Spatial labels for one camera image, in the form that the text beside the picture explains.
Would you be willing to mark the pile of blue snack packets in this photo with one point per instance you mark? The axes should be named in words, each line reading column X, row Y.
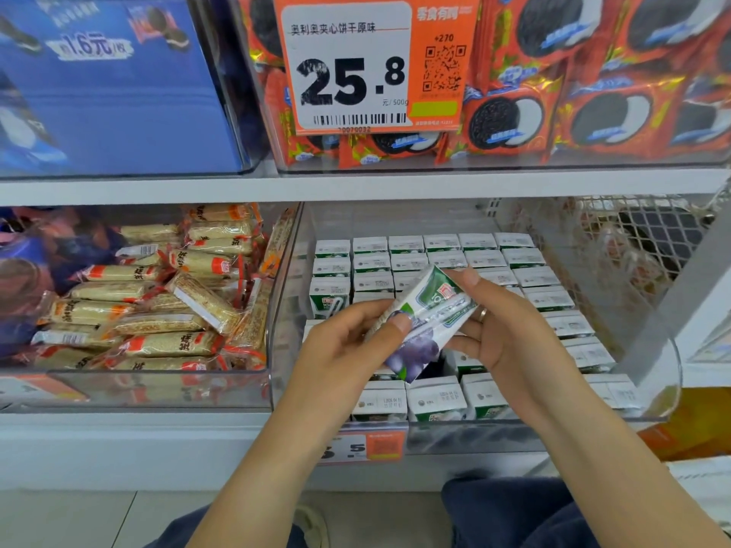
column 29, row 274

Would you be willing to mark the person's left white shoe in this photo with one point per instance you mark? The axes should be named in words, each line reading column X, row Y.
column 311, row 526

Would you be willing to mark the blue cardboard display box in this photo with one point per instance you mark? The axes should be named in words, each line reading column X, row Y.
column 126, row 108

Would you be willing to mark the person's left forearm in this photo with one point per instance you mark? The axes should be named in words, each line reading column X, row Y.
column 263, row 496

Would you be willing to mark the rows of white juice cartons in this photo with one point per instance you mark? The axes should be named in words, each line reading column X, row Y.
column 583, row 354

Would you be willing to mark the person's right hand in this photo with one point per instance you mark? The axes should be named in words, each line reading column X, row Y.
column 520, row 348

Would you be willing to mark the clear plastic display bin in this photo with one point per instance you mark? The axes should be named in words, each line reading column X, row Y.
column 651, row 399
column 131, row 388

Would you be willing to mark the faded orange price tag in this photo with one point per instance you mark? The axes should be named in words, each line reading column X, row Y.
column 34, row 389

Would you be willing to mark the person's blue jeans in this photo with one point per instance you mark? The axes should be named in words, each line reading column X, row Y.
column 514, row 513

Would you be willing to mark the person's left hand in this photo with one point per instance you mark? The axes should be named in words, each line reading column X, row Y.
column 337, row 371

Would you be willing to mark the pile of yellow wafer bars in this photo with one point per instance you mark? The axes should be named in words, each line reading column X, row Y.
column 154, row 302

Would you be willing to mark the person's right forearm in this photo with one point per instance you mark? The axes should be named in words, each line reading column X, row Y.
column 640, row 485

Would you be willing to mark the small orange price tag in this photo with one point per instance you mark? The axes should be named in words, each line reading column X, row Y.
column 366, row 446

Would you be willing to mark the large white orange price tag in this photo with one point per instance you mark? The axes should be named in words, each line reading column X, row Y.
column 343, row 68

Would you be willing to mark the blueberry juice carton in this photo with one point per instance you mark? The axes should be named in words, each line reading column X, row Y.
column 423, row 319

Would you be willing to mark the stack of red cookie packets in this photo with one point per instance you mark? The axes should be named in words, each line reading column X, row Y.
column 623, row 85

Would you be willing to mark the yellow orange snack packet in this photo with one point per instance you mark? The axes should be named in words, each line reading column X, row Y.
column 691, row 422

